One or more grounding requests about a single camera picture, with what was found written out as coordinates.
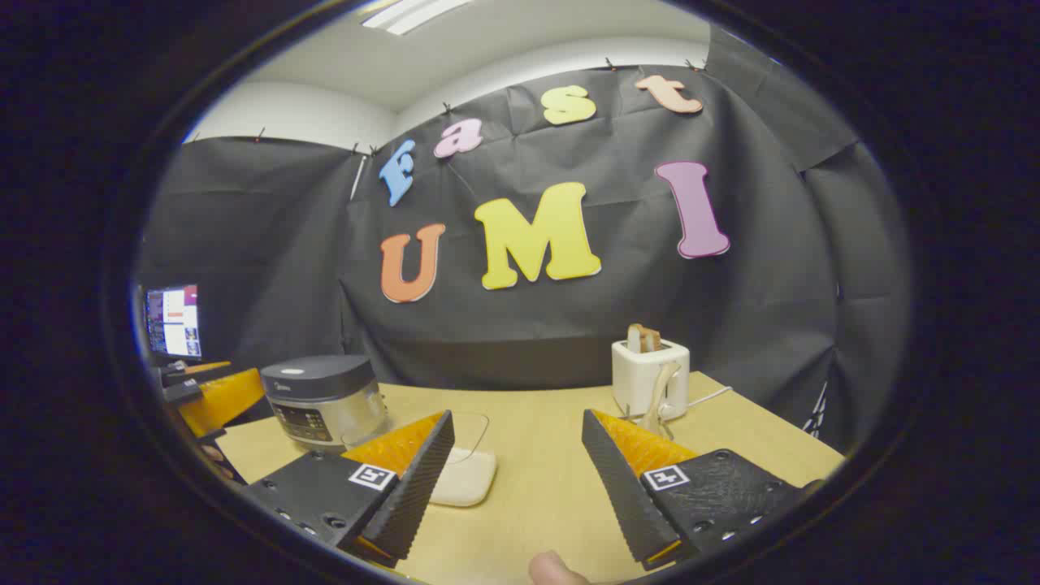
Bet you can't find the computer monitor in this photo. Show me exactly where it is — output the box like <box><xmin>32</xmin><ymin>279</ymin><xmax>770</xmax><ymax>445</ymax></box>
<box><xmin>145</xmin><ymin>284</ymin><xmax>202</xmax><ymax>360</ymax></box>

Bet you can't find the black backdrop cloth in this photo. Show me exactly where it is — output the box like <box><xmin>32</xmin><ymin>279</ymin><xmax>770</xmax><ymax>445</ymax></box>
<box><xmin>134</xmin><ymin>61</ymin><xmax>915</xmax><ymax>456</ymax></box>

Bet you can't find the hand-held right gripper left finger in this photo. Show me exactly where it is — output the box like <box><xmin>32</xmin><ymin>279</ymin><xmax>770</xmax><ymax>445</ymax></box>
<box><xmin>240</xmin><ymin>410</ymin><xmax>456</xmax><ymax>570</ymax></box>

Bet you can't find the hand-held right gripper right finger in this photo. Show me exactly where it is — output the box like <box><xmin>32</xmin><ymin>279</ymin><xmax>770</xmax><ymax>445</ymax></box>
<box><xmin>581</xmin><ymin>409</ymin><xmax>826</xmax><ymax>571</ymax></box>

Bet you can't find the white toaster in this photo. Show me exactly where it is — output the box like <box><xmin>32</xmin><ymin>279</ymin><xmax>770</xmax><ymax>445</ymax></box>
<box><xmin>611</xmin><ymin>337</ymin><xmax>691</xmax><ymax>421</ymax></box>

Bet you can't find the silver black rice cooker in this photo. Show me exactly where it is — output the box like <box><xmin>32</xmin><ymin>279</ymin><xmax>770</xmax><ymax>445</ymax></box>
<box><xmin>260</xmin><ymin>355</ymin><xmax>389</xmax><ymax>453</ymax></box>

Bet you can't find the white rice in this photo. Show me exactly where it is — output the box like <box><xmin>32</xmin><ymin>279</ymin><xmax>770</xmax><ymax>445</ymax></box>
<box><xmin>429</xmin><ymin>447</ymin><xmax>498</xmax><ymax>509</ymax></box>

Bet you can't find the clear plastic rice box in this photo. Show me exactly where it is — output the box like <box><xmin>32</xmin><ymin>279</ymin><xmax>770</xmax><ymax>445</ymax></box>
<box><xmin>341</xmin><ymin>410</ymin><xmax>498</xmax><ymax>509</ymax></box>

